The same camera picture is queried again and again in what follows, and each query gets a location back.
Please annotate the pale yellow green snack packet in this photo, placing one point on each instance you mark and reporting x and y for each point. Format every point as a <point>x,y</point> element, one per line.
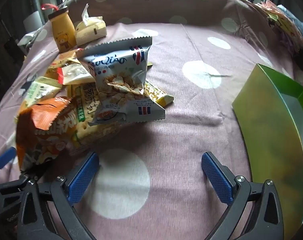
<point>41,90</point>

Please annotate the crumpled white plastic bag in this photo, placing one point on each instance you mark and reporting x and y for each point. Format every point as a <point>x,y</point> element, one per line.
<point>27,41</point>

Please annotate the white cylinder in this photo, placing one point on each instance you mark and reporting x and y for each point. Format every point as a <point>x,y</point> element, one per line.
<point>32,21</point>

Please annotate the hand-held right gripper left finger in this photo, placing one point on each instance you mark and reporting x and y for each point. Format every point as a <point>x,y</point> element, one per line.
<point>82,177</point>

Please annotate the yellow tissue pack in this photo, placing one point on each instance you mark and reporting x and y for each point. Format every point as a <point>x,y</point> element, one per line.
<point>90,30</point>

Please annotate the clear soda cracker packet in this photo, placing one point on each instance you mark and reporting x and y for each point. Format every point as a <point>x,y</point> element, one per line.
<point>101,135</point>

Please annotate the pink polka dot bed sheet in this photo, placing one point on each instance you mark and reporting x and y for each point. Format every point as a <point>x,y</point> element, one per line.
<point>191,105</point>

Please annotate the green cardboard box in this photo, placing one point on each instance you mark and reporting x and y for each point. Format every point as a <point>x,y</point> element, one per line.
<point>266,130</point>

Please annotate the folded printed cloth stack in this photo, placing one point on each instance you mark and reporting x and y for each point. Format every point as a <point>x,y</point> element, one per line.
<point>279,17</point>

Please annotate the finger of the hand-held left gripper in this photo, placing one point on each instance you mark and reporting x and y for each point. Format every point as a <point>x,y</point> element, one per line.
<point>4,158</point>
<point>26,177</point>

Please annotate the yellow bear bottle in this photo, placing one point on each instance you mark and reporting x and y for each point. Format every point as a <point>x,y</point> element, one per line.
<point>62,30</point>

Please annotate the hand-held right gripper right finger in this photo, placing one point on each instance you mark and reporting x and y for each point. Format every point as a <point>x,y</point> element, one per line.
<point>216,177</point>

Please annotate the white blue snack packet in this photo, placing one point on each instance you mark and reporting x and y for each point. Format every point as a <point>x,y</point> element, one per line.
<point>121,62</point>

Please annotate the large orange snack bag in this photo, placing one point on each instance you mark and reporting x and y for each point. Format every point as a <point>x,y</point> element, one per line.
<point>46,130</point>

